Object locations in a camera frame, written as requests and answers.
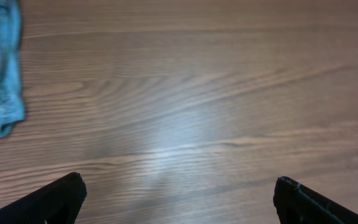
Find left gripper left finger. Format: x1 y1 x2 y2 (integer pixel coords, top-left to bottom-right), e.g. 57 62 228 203
0 172 87 224

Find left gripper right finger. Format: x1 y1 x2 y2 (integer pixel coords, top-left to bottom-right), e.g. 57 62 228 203
273 176 358 224

